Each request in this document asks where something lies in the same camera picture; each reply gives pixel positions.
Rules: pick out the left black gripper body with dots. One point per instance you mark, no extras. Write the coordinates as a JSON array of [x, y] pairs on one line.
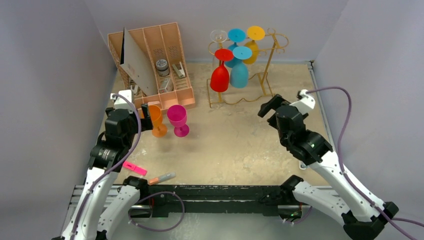
[[145, 123]]

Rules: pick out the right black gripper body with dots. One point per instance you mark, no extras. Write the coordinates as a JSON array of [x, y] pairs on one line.
[[274, 111]]

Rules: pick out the orange wine glass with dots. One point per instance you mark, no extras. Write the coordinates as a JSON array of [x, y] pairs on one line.
[[159, 128]]

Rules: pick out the magenta wine glass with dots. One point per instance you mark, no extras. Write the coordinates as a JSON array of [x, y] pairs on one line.
[[177, 116]]

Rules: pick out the blue wine glass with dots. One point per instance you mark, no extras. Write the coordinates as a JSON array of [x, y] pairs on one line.
[[239, 73], [236, 35]]

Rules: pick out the red wine glass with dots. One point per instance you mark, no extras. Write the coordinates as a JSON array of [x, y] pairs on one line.
[[220, 78]]

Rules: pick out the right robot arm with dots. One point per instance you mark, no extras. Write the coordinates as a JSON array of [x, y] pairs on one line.
[[362, 214]]

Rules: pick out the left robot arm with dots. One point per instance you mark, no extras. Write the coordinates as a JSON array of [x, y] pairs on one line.
[[91, 220]]

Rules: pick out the gold wine glass rack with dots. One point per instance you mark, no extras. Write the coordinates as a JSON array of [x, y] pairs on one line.
[[273, 42]]

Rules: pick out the yellow wine glass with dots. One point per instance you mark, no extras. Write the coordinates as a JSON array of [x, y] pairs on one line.
[[254, 33]]

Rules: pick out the clear wine glass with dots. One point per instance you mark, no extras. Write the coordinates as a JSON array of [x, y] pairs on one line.
[[218, 37]]

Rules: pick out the white box in organizer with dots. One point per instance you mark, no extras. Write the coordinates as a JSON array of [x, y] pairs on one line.
[[166, 85]]

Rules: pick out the pink highlighter marker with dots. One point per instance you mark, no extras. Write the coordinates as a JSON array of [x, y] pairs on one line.
[[134, 168]]

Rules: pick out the grey orange marker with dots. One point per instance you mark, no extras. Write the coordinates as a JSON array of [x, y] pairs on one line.
[[162, 178]]

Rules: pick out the small round tin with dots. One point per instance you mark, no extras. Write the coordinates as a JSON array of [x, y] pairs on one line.
[[162, 67]]

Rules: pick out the stapler in organizer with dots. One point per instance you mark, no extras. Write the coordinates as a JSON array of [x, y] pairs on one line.
[[179, 69]]

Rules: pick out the light blue eraser bar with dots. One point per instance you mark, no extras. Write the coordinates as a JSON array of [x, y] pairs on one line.
[[302, 166]]

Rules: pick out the peach file organizer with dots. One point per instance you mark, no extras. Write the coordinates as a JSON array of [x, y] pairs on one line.
[[157, 42]]

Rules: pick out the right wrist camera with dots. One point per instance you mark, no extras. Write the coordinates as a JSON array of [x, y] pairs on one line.
[[305, 102]]

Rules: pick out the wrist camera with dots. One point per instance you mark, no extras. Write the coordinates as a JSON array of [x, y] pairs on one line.
[[124, 99], [305, 102]]

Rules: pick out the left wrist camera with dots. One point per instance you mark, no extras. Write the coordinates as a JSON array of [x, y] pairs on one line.
[[124, 99]]

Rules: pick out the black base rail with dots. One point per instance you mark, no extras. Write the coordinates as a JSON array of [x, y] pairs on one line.
[[266, 200]]

